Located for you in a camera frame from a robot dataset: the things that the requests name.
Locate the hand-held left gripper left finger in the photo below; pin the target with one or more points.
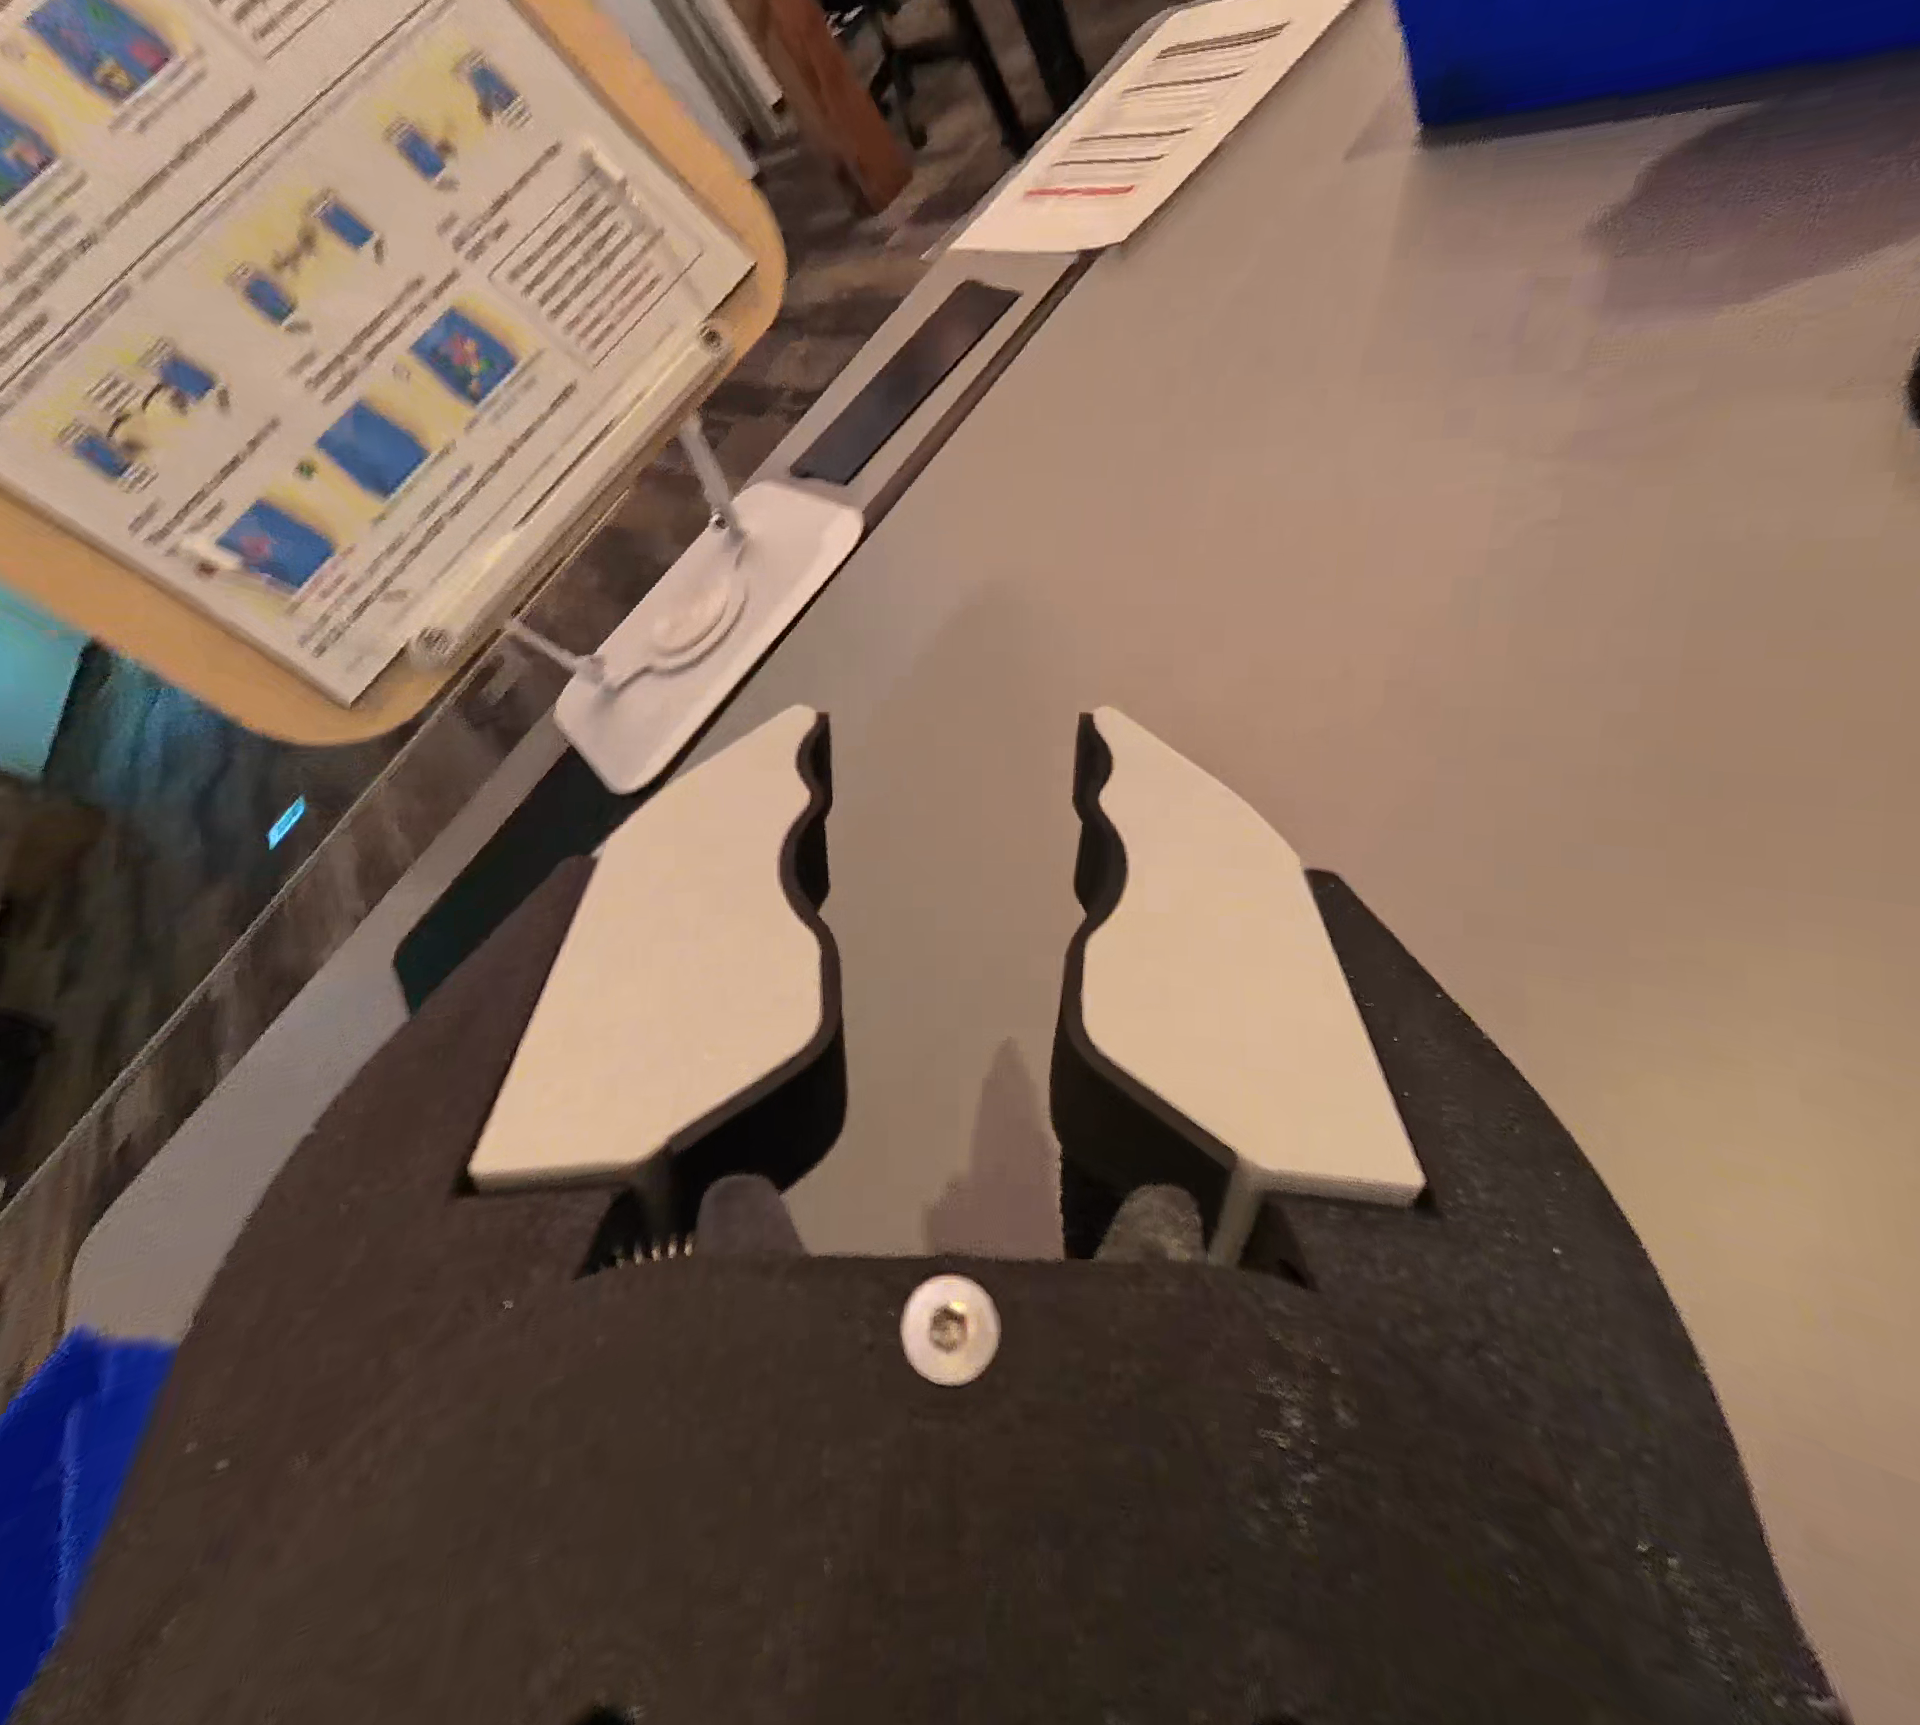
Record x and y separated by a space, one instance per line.
675 991

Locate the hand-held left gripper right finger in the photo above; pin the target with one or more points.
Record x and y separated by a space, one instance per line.
1238 1005

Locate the black desk flap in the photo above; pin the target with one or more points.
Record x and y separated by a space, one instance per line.
451 923
914 375

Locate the small blue lit display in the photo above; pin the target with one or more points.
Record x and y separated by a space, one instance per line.
286 824

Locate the wooden backing board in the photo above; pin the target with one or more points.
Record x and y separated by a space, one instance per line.
150 653

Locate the printed instruction sheet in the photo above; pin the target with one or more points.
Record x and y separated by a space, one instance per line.
301 181

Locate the laminated paper sheet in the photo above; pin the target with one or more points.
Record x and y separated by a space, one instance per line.
1185 92

